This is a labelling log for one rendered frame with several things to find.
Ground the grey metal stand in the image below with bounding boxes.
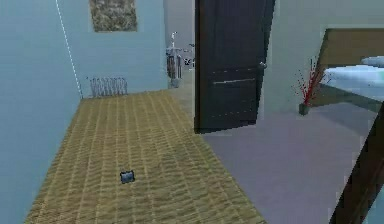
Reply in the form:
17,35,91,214
165,31,195,89

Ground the dark brown room door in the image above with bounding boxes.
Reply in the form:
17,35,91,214
194,0,277,134

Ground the small blue-grey box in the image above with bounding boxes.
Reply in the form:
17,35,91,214
119,170,136,185

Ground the red twig plant in pot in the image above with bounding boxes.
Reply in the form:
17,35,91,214
292,58,331,117

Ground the mottled brown framed picture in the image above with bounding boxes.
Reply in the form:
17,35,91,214
88,0,139,33

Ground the brown bed with pale bedding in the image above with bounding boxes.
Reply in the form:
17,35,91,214
309,27,384,114

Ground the white pillow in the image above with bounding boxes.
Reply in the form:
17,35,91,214
360,55,384,68

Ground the grey wire rack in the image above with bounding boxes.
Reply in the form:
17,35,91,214
87,76,129,98

